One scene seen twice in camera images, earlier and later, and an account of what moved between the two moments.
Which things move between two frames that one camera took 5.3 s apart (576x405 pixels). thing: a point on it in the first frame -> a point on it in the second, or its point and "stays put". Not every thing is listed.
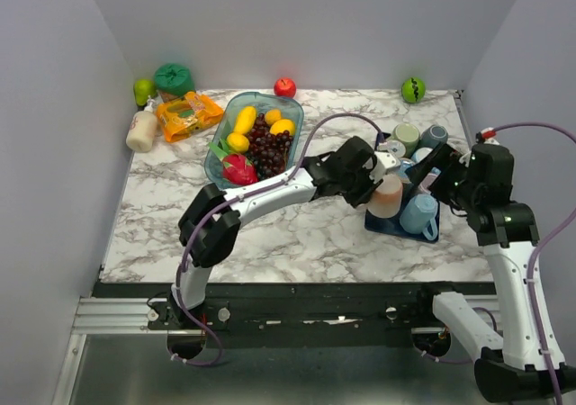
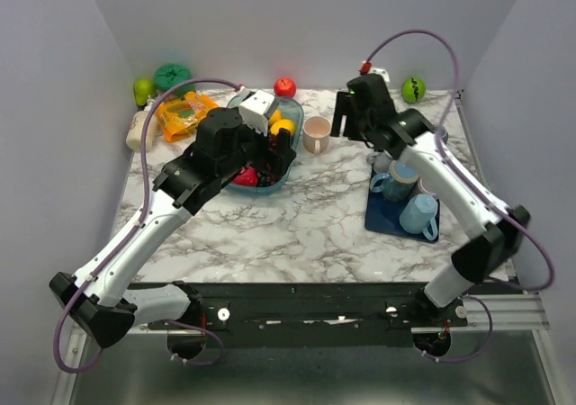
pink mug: x=386 y=201 -> x=316 y=132
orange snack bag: x=183 y=117 stays put
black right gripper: x=439 y=157 -> x=342 y=107
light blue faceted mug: x=419 y=215 stays put
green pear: x=142 y=88 stays put
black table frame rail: x=405 y=308 stays put
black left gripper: x=355 y=200 -> x=263 y=141
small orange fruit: x=273 y=115 stays put
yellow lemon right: x=280 y=125 stays put
